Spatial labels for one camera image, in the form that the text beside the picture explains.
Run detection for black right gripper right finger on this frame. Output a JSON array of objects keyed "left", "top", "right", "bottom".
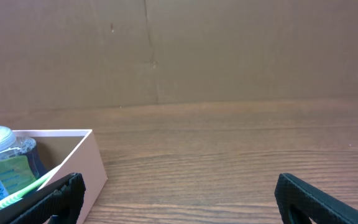
[{"left": 275, "top": 173, "right": 358, "bottom": 224}]

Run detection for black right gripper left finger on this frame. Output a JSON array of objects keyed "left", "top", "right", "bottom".
[{"left": 0, "top": 173, "right": 86, "bottom": 224}]

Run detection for green toothbrush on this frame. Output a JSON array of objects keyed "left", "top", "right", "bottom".
[{"left": 0, "top": 165, "right": 61, "bottom": 210}]

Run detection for clear soap pump bottle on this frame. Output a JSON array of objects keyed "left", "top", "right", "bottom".
[{"left": 0, "top": 125, "right": 47, "bottom": 201}]

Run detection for white cardboard box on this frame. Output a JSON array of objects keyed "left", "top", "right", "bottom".
[{"left": 14, "top": 129, "right": 108, "bottom": 223}]

